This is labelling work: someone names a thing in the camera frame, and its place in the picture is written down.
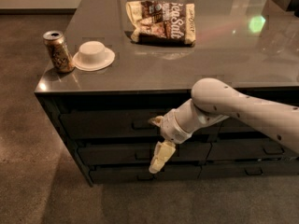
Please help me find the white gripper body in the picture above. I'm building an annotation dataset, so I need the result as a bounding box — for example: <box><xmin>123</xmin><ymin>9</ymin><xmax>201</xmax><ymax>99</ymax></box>
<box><xmin>160</xmin><ymin>108</ymin><xmax>192</xmax><ymax>144</ymax></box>

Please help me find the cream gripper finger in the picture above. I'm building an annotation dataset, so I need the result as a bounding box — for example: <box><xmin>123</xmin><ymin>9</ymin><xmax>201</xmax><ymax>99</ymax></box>
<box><xmin>149</xmin><ymin>140</ymin><xmax>176</xmax><ymax>174</ymax></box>
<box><xmin>149</xmin><ymin>116</ymin><xmax>163</xmax><ymax>127</ymax></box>

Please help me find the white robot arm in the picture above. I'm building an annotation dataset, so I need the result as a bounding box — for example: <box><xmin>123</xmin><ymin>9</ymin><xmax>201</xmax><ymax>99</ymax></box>
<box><xmin>149</xmin><ymin>78</ymin><xmax>299</xmax><ymax>174</ymax></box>

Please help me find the grey drawer cabinet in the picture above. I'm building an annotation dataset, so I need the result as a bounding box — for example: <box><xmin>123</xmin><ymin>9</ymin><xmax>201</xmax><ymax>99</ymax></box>
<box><xmin>36</xmin><ymin>0</ymin><xmax>299</xmax><ymax>185</ymax></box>

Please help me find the white upturned plastic bowl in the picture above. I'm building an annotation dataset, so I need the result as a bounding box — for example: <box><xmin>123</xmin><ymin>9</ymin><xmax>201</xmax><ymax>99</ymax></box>
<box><xmin>73</xmin><ymin>41</ymin><xmax>115</xmax><ymax>71</ymax></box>

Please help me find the sea salt chip bag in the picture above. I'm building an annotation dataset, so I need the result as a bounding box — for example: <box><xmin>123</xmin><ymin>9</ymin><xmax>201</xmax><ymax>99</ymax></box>
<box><xmin>126</xmin><ymin>1</ymin><xmax>196</xmax><ymax>46</ymax></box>

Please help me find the gold beverage can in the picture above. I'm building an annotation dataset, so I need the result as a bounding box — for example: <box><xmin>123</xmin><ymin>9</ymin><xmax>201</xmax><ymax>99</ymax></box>
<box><xmin>43</xmin><ymin>30</ymin><xmax>75</xmax><ymax>73</ymax></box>

